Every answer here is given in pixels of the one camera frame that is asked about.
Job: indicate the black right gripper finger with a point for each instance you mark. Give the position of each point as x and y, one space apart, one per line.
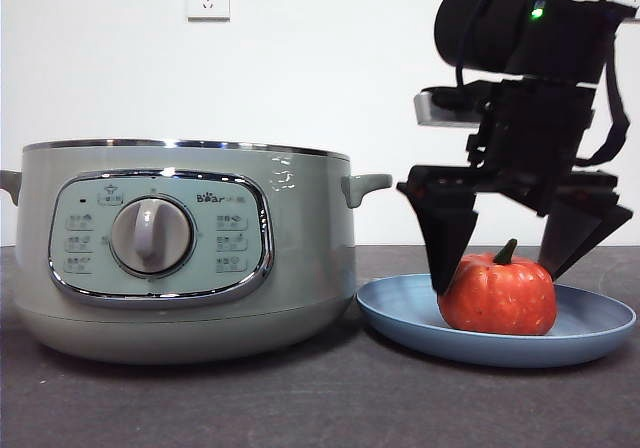
445 238
575 238

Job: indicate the pale green electric steamer pot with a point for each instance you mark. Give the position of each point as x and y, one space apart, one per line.
310 248

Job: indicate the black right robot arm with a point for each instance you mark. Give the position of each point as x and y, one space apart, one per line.
500 28

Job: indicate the blue round plate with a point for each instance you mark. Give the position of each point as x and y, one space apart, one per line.
400 313

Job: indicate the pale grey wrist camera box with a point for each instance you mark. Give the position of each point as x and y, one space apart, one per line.
440 113

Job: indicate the small orange pumpkin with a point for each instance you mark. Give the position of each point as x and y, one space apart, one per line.
500 298

